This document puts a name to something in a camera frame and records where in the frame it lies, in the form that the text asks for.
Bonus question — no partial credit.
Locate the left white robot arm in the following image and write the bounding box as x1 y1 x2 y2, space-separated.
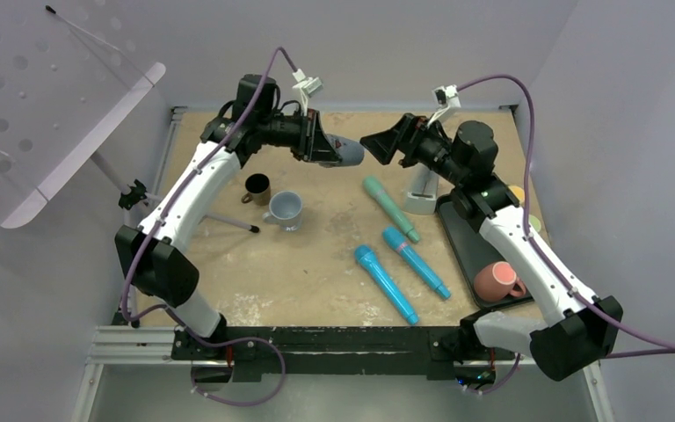
115 70 349 360

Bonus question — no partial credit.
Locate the yellow cup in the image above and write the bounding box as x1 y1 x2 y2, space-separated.
508 185 526 203

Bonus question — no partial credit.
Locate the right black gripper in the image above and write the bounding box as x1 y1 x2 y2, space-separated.
360 113 468 186

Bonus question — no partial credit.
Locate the blue microphone pink band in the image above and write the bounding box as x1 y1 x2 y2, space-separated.
381 226 451 299

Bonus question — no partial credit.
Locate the green toy microphone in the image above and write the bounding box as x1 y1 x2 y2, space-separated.
362 176 421 244

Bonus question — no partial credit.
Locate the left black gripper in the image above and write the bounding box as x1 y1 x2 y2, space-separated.
258 107 342 163

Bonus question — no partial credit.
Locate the black base bar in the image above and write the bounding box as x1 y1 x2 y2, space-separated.
171 326 514 382

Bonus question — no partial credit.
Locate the brown mug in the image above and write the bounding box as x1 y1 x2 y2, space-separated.
241 173 271 206

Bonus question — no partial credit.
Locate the black tray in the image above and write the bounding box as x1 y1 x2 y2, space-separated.
435 194 533 311

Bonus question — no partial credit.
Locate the blue toy microphone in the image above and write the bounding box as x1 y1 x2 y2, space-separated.
353 244 419 325

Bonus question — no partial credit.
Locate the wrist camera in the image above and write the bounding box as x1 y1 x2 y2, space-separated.
292 69 323 114
425 84 461 127

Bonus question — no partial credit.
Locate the white music stand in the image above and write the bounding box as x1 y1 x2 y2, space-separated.
0 4 261 329

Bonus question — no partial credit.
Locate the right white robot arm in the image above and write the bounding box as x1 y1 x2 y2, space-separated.
360 113 623 381

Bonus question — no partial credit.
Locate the pink mug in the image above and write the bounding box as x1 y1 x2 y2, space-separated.
473 261 527 302

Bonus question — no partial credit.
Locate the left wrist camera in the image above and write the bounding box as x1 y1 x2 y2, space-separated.
292 69 323 114

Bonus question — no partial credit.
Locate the green cup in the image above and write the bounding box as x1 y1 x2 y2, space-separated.
528 215 542 232

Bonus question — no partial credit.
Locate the dark blue-grey mug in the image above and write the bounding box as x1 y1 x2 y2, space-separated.
320 134 365 168

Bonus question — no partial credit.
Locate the light grey mug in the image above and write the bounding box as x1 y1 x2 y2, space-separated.
262 191 303 232

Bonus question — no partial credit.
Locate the aluminium frame rail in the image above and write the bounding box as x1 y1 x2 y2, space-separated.
71 326 614 421

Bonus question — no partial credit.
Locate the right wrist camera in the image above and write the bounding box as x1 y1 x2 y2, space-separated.
425 84 461 127

